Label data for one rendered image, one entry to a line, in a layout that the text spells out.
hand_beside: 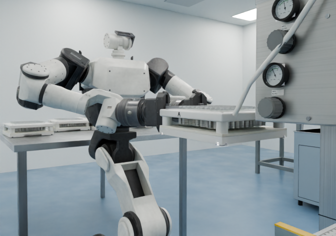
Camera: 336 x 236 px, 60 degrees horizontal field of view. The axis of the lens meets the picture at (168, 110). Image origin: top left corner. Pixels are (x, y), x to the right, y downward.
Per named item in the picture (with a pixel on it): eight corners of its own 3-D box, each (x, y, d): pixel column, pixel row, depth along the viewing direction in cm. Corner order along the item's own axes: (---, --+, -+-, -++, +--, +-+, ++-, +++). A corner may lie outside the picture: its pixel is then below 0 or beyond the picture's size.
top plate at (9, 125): (2, 126, 185) (2, 122, 185) (42, 124, 201) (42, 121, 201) (9, 128, 166) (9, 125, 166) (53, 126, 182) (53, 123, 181)
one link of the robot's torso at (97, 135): (86, 161, 146) (86, 126, 146) (110, 158, 154) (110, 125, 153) (110, 173, 124) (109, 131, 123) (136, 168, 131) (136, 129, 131)
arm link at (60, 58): (37, 78, 113) (56, 70, 126) (56, 92, 114) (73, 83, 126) (50, 54, 109) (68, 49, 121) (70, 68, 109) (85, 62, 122)
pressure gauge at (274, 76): (262, 88, 45) (262, 63, 45) (267, 88, 46) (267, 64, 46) (283, 87, 42) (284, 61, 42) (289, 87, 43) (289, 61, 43)
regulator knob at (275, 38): (264, 54, 43) (265, 24, 43) (275, 55, 45) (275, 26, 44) (285, 50, 40) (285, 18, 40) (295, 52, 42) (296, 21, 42)
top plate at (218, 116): (287, 118, 77) (287, 110, 77) (222, 122, 63) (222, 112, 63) (220, 113, 97) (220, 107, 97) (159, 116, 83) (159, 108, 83)
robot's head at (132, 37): (109, 44, 132) (113, 29, 128) (126, 47, 137) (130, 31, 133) (114, 51, 128) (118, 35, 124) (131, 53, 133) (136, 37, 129)
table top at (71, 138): (-12, 128, 261) (-12, 124, 261) (104, 123, 325) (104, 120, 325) (13, 152, 139) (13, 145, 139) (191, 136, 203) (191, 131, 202)
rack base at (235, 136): (287, 136, 77) (287, 127, 77) (222, 145, 63) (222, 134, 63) (220, 128, 97) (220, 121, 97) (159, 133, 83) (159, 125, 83)
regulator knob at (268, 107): (255, 118, 45) (256, 89, 45) (266, 118, 46) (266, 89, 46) (275, 120, 42) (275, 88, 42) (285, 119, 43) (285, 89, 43)
